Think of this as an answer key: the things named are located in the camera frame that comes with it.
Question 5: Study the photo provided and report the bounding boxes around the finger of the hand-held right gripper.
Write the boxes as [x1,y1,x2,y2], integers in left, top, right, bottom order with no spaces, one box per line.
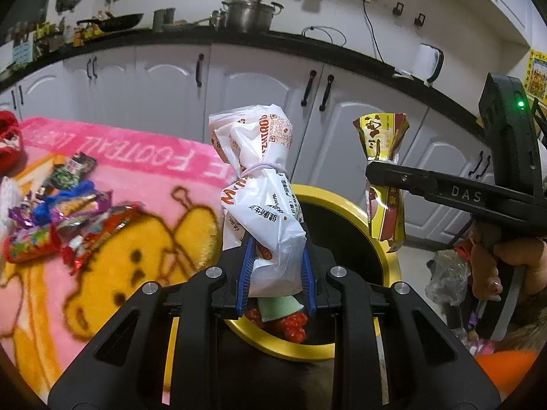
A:
[365,161,497,223]

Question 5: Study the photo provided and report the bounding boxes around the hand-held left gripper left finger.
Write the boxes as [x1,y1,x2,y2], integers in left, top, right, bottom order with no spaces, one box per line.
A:
[47,235,258,410]

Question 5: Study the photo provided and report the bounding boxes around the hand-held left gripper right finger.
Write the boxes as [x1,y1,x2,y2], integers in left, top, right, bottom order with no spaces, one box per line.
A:
[299,244,501,410]

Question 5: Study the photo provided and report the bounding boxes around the yellow trash bin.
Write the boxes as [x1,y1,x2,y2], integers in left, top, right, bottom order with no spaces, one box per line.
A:
[222,183,401,360]

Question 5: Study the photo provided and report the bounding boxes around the white printed plastic bag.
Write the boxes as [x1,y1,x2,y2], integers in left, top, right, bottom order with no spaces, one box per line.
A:
[209,102,307,299]

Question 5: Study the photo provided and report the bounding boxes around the yellow snack wrapper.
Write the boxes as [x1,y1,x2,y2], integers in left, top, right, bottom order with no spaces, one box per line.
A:
[353,113,410,254]

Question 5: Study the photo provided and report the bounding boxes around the person's right hand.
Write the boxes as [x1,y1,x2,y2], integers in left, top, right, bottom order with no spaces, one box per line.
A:
[470,238,547,302]

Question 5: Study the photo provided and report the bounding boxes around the pale green paper piece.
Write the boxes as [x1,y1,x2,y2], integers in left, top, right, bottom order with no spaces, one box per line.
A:
[256,295,305,323]

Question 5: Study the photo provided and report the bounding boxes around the red mesh packet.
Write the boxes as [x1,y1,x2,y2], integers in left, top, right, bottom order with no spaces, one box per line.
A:
[243,305,309,343]

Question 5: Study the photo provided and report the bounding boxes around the clear crumpled plastic bag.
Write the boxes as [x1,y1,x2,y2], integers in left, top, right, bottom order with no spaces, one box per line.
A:
[425,248,471,307]

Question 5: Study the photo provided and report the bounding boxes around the pink cartoon blanket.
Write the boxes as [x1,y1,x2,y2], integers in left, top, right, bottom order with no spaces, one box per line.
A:
[0,116,240,379]

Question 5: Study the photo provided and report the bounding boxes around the orange cloth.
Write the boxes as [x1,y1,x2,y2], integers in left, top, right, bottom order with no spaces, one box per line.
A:
[474,348,540,399]

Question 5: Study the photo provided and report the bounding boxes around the white kitchen base cabinets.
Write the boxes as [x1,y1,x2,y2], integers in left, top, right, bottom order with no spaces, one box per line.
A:
[0,43,496,250]

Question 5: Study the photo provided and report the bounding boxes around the pile of colourful snack packets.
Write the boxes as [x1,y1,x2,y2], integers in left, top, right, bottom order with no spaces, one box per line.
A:
[0,151,143,276]

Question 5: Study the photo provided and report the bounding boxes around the black kitchen countertop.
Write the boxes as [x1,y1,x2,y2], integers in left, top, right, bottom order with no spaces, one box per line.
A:
[0,26,492,131]

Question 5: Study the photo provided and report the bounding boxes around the steel stockpot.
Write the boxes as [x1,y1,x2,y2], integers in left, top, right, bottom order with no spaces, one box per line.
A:
[221,1,285,34]

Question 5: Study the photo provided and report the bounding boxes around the steel canister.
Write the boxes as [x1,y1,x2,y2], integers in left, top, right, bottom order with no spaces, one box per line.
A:
[152,8,176,31]

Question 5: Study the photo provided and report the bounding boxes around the red cloth bag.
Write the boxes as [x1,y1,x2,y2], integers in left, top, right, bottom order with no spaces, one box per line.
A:
[0,110,26,176]

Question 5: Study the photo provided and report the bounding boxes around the black wok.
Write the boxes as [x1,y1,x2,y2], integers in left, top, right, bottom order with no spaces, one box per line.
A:
[77,13,145,33]

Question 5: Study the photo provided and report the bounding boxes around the row of condiment bottles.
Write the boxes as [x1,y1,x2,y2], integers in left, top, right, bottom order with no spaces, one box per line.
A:
[6,9,103,63]

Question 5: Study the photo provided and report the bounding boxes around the light blue basket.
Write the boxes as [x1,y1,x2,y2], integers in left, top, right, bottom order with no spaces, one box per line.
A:
[12,42,35,66]

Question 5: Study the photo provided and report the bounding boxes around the white kettle with black handle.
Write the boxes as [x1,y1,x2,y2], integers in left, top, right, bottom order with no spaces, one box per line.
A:
[411,43,445,87]

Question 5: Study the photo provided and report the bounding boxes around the white wall cabinets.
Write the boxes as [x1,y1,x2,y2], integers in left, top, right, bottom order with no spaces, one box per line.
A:
[444,0,547,45]

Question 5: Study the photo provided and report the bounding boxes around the coiled grey cable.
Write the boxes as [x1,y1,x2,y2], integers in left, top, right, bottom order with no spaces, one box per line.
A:
[302,26,348,47]

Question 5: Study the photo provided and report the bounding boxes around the black power cable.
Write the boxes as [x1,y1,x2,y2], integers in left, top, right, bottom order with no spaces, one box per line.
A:
[362,0,386,64]

